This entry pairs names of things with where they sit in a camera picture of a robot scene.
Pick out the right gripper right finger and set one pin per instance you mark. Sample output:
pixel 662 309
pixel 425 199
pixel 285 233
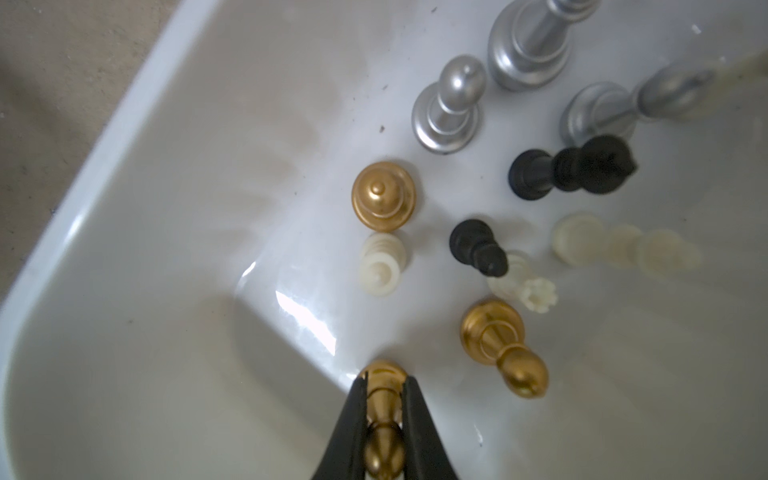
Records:
pixel 425 456

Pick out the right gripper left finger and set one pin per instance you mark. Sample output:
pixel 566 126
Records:
pixel 343 458

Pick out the gold pawn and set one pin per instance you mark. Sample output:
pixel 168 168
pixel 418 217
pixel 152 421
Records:
pixel 384 196
pixel 384 447

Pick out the white pawn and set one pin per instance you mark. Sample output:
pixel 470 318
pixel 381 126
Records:
pixel 382 262
pixel 742 72

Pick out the white plastic storage box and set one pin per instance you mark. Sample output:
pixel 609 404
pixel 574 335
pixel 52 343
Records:
pixel 194 309

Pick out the silver pawn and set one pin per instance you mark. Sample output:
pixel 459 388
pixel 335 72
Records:
pixel 446 114
pixel 679 91

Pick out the black chess pawn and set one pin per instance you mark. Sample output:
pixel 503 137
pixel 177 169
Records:
pixel 600 167

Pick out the tall silver chess piece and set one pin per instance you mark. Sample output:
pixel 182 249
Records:
pixel 530 43

